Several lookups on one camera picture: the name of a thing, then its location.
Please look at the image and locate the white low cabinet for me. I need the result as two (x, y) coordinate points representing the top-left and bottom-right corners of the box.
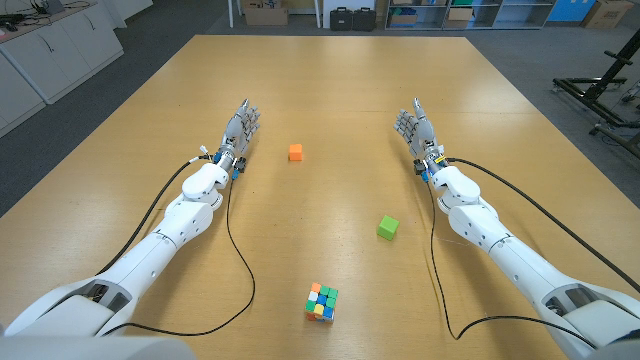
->
(0, 0), (125, 139)

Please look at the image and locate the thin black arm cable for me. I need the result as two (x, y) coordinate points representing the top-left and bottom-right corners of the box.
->
(102, 169), (257, 337)
(424, 174), (599, 350)

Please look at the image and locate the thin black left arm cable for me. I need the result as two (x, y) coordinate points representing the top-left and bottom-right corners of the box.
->
(102, 169), (257, 337)

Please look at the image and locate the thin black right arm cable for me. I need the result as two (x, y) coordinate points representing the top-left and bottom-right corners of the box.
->
(424, 174), (599, 350)

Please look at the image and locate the large cardboard box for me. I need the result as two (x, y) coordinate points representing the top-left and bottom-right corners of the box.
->
(243, 0), (290, 27)

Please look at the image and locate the blue panel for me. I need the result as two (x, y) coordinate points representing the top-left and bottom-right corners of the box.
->
(547, 0), (598, 23)

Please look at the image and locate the small cardboard box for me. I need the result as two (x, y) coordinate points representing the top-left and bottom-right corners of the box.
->
(446, 7), (475, 30)

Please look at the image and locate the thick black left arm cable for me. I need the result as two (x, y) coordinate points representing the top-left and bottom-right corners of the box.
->
(94, 155), (214, 276)

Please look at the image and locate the black metal stand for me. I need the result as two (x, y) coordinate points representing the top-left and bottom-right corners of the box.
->
(552, 29), (640, 161)

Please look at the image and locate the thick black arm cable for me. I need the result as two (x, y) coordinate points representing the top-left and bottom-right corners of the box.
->
(94, 155), (214, 276)
(443, 157), (640, 295)

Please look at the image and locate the black hard case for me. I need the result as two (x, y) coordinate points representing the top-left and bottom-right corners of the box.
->
(352, 6), (377, 32)
(329, 6), (354, 32)

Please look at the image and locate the white table frame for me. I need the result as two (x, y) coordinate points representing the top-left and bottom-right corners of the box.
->
(227, 0), (322, 30)

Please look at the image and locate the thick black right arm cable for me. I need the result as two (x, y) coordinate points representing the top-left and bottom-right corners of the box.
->
(443, 157), (640, 295)

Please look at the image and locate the multicolored puzzle cube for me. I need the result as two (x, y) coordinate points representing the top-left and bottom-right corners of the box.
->
(304, 282), (339, 324)

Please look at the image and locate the green magnetic block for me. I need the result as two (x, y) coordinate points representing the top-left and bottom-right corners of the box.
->
(376, 214), (400, 242)

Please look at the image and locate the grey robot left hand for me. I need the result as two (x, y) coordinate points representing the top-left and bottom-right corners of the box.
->
(221, 98), (262, 156)

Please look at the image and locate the grey metal shelf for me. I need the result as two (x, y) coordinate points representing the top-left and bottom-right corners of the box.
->
(384, 0), (557, 31)

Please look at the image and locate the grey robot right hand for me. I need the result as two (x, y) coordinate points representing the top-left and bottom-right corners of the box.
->
(393, 97), (441, 159)

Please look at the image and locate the cardboard box with label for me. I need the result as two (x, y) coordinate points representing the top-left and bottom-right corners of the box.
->
(582, 0), (635, 30)

